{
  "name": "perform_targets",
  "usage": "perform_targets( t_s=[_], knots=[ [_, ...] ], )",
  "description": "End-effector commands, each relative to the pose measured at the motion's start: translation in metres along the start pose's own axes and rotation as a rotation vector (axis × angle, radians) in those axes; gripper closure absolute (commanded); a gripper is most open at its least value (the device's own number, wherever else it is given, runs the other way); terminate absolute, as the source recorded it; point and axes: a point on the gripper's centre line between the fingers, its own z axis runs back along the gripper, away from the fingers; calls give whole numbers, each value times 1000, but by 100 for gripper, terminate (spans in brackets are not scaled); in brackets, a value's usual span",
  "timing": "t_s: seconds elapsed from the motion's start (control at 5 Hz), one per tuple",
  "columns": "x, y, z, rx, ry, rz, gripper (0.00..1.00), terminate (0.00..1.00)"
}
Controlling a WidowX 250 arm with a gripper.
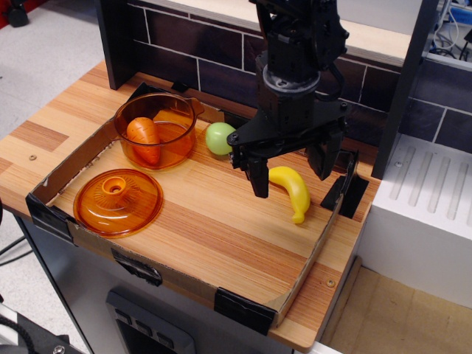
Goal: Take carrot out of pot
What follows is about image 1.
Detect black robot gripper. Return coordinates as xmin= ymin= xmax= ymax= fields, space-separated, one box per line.
xmin=228 ymin=51 xmax=347 ymax=198

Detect orange toy carrot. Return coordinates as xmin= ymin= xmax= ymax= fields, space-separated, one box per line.
xmin=126 ymin=117 xmax=161 ymax=164

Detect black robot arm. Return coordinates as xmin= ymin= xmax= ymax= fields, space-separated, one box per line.
xmin=227 ymin=1 xmax=350 ymax=198

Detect orange transparent pot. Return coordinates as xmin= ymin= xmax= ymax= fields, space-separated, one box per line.
xmin=113 ymin=93 xmax=204 ymax=170

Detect cardboard fence with black tape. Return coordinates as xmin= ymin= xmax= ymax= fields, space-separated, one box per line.
xmin=27 ymin=97 xmax=376 ymax=347

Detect orange transparent pot lid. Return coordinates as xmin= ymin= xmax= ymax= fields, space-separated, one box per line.
xmin=73 ymin=169 xmax=164 ymax=238

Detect yellow toy banana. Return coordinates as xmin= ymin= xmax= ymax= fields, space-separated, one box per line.
xmin=268 ymin=166 xmax=310 ymax=224

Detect green toy pear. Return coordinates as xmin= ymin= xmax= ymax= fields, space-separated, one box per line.
xmin=206 ymin=122 xmax=236 ymax=156

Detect white toy sink drainboard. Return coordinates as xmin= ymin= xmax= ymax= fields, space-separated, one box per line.
xmin=358 ymin=135 xmax=471 ymax=308

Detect grey oven control panel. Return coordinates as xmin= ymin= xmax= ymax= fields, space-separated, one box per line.
xmin=106 ymin=291 xmax=196 ymax=354

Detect black object top left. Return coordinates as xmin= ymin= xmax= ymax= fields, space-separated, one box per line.
xmin=1 ymin=0 xmax=29 ymax=28

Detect dark grey shelf post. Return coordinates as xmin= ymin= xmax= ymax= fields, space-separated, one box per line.
xmin=372 ymin=1 xmax=440 ymax=179

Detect dark left shelf post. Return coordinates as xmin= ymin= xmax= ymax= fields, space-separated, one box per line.
xmin=94 ymin=0 xmax=137 ymax=90

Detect black cables on floor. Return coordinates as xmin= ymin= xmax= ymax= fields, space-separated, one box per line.
xmin=0 ymin=235 xmax=34 ymax=267

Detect black bracket bottom left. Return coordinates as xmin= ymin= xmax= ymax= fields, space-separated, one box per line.
xmin=1 ymin=298 xmax=79 ymax=353

